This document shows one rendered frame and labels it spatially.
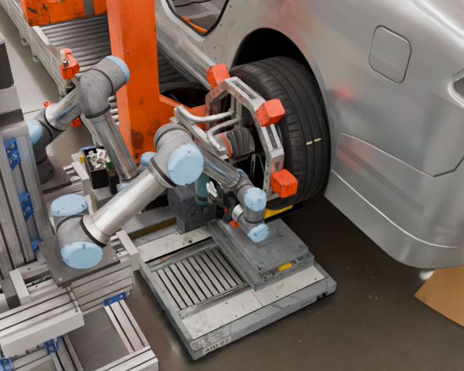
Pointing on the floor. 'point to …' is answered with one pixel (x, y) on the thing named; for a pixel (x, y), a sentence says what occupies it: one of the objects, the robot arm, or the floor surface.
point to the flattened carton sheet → (454, 293)
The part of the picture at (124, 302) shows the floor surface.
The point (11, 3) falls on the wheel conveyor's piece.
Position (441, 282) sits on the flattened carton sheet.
